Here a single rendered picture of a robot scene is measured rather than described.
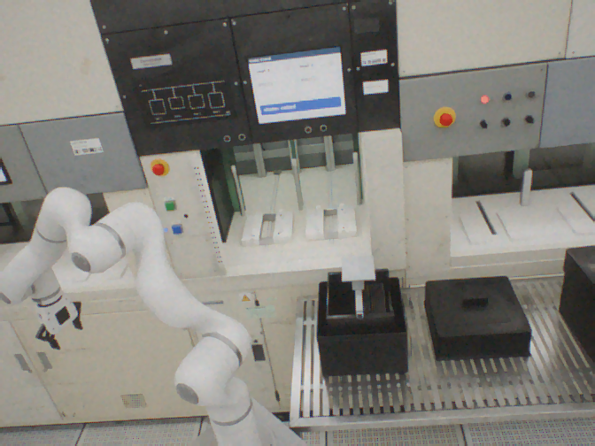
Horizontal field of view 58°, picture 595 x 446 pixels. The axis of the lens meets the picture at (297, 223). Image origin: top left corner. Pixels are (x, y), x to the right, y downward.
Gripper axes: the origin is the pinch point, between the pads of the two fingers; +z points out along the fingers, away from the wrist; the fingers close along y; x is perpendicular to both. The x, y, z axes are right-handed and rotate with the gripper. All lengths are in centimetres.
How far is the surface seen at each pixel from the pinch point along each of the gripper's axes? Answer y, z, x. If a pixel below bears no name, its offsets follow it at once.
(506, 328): 62, 15, -120
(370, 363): 39, 20, -84
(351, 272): 48, -7, -77
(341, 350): 35, 14, -76
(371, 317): 41, 3, -85
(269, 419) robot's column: 12, 25, -62
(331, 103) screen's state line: 77, -50, -62
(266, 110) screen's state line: 68, -50, -43
